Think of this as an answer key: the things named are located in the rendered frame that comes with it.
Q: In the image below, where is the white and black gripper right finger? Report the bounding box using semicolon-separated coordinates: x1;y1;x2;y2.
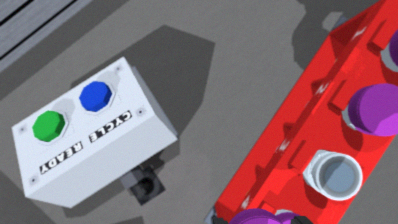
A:
290;216;314;224

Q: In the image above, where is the white tube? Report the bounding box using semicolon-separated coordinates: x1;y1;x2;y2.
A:
308;152;362;200

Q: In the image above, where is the white push-button control box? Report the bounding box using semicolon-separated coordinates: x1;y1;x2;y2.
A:
12;57;180;208

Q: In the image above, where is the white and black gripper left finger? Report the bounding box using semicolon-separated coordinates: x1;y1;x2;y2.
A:
213;218;228;224

